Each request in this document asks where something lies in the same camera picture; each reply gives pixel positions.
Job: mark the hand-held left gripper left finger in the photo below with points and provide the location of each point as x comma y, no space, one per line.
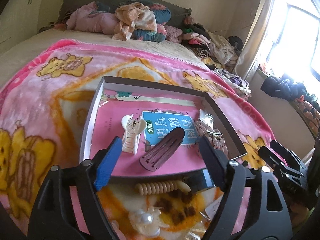
107,165

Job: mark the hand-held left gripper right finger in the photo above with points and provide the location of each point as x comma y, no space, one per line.
214,163

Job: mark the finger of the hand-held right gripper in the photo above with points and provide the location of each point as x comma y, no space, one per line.
285,151
268,157

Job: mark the blue plastic box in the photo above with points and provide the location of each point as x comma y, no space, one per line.
200,178

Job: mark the grey cardboard box tray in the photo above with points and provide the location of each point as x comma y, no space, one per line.
225,120

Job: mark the beige spiral hair clip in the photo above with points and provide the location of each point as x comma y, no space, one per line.
160,187

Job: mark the pearl hair clip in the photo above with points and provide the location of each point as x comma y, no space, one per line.
146,220

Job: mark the pink exercise book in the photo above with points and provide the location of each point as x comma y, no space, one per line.
112,127

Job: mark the white hair claw clip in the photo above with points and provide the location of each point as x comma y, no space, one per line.
131,135

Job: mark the orange and black cloth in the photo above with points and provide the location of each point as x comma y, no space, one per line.
311,112

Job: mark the maroon hair clip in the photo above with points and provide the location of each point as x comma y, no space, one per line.
162,150

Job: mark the black jacket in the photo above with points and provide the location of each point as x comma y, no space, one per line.
282,86

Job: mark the purple crumpled clothes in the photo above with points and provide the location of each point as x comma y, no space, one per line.
237,81

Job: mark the pink bear printed blanket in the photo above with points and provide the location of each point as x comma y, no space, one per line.
50,100

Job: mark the bright window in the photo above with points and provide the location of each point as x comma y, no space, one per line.
295,35

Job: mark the pile of mixed clothes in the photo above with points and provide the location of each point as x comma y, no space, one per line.
215,45

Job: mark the cream curtain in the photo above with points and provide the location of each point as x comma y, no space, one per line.
262,25

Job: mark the pink fuzzy cloth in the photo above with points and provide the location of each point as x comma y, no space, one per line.
172,32

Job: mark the bed with beige sheet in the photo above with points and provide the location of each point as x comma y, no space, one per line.
37,45

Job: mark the pink clothing bundle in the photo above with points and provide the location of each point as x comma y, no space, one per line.
95,20

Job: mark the orange patterned cloth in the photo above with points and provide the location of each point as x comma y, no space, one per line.
135,17

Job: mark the pile of pillows and clothes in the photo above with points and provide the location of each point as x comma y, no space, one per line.
160,15

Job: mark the grey headboard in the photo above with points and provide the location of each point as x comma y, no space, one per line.
82,0

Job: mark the cream wardrobe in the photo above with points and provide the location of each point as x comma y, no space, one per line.
17,10

